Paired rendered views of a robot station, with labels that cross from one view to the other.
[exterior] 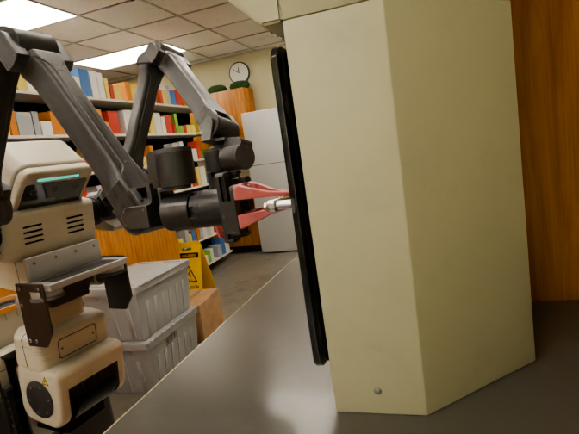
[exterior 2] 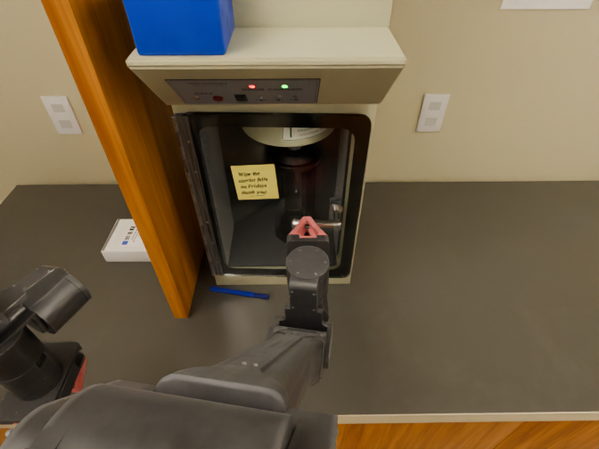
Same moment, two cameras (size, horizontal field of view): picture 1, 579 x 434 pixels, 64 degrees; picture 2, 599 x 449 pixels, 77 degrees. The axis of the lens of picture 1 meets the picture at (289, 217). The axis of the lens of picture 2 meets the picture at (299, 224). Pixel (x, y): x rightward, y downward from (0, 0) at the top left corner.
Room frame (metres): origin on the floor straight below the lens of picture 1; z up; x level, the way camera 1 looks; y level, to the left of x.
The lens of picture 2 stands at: (0.83, 0.46, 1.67)
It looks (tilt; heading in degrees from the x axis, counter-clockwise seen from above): 44 degrees down; 251
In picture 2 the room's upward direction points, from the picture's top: straight up
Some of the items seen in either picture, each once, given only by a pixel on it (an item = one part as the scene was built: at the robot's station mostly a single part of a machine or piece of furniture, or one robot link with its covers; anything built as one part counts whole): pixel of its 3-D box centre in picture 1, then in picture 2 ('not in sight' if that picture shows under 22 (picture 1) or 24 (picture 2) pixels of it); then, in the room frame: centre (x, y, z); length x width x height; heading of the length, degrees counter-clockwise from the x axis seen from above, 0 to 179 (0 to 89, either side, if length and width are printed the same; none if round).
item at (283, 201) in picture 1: (292, 201); (317, 217); (0.63, -0.01, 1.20); 0.10 x 0.05 x 0.03; 159
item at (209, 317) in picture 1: (194, 314); not in sight; (3.38, 0.83, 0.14); 0.41 x 0.32 x 0.28; 168
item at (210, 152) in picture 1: (219, 160); (10, 343); (1.07, 0.14, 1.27); 0.07 x 0.06 x 0.07; 47
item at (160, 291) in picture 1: (141, 298); not in sight; (2.79, 0.98, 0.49); 0.60 x 0.42 x 0.33; 161
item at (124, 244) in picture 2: not in sight; (142, 239); (0.99, -0.32, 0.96); 0.16 x 0.12 x 0.04; 161
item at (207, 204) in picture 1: (218, 207); (307, 271); (0.69, 0.10, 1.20); 0.07 x 0.07 x 0.10; 71
